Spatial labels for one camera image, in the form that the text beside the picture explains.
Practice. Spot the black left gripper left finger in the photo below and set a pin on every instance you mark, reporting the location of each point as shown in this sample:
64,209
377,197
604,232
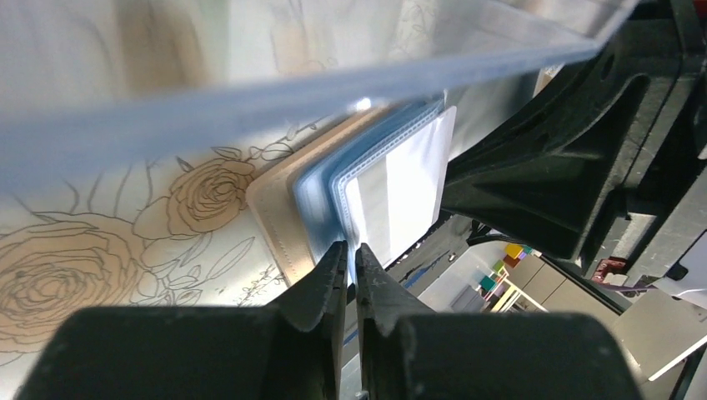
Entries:
287,349

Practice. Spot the floral tablecloth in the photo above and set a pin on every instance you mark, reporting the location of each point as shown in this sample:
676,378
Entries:
173,230

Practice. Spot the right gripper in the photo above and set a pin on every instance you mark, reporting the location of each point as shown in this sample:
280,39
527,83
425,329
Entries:
625,129

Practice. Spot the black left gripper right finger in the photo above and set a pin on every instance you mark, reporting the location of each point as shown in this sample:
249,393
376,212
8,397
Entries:
409,351

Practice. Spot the clear plastic card box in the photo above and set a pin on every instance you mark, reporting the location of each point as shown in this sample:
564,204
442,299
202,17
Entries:
88,85

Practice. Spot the beige card holder wallet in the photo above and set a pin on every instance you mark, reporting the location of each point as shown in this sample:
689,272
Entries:
375,179

